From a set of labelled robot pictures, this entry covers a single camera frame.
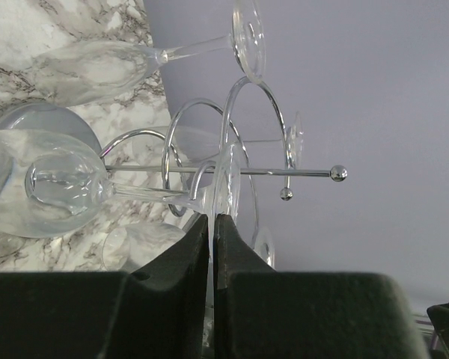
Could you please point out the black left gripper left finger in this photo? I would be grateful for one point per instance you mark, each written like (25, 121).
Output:
(154, 312)

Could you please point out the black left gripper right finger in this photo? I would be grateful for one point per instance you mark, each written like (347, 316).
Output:
(264, 313)

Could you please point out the clear wine glass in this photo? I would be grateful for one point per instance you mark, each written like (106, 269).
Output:
(194, 145)
(78, 194)
(91, 70)
(132, 246)

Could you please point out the chrome wine glass rack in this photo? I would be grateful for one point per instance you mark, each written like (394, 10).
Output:
(224, 149)

